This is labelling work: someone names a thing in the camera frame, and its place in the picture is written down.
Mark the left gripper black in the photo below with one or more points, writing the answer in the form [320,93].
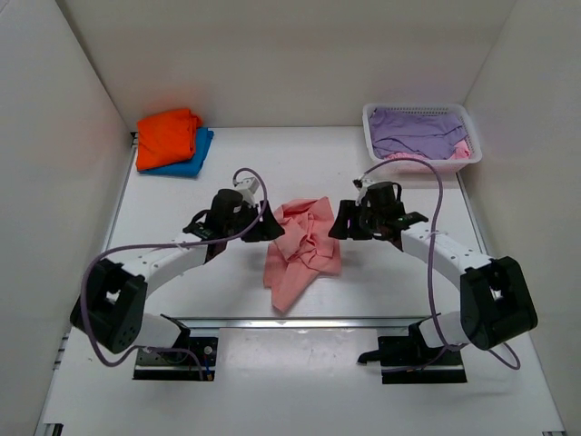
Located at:
[269,228]

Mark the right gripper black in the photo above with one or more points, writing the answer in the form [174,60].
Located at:
[344,227]

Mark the salmon pink t-shirt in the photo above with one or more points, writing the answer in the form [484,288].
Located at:
[305,251]

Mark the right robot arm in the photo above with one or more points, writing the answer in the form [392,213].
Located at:
[495,305]

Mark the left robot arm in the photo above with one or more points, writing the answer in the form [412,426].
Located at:
[116,293]

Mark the purple t-shirt in basket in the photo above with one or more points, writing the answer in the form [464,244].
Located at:
[387,126]

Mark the white plastic basket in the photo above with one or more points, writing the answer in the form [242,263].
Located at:
[406,164]

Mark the folded orange t-shirt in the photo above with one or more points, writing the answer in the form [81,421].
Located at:
[166,138]

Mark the pink t-shirt in basket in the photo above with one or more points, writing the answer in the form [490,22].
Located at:
[428,151]

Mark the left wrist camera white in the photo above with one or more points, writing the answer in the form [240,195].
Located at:
[247,187]

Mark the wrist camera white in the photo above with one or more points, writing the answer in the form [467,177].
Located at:
[362,185]
[247,187]

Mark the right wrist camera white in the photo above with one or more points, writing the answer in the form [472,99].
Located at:
[362,185]

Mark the front aluminium rail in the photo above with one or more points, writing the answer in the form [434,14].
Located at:
[298,323]

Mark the aluminium rail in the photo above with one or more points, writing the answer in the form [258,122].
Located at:
[111,237]
[298,323]

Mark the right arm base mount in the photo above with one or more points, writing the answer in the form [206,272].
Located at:
[405,359]

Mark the left aluminium rail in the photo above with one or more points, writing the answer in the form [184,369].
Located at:
[111,237]

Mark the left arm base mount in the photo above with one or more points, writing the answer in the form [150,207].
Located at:
[195,361]

